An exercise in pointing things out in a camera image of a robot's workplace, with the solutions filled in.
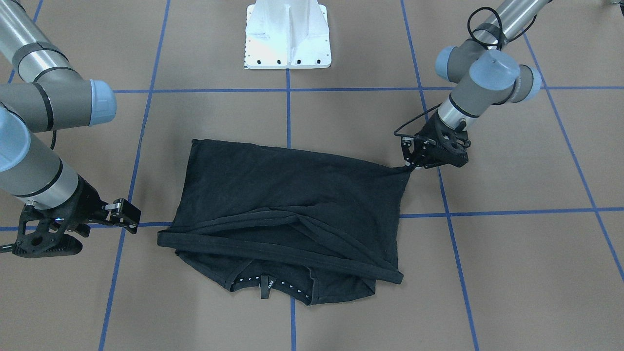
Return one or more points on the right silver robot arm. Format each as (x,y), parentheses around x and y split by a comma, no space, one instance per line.
(59,204)

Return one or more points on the black printed t-shirt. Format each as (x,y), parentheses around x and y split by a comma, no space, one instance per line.
(319,227)

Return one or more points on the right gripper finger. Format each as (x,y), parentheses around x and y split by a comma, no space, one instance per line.
(122,213)

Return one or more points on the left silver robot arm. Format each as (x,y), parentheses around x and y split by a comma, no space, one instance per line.
(484,76)

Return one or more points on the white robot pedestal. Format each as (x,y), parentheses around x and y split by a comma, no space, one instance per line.
(287,34)

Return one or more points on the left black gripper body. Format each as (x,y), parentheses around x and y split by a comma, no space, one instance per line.
(429,133)

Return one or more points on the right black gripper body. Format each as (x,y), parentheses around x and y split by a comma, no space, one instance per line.
(86,201)

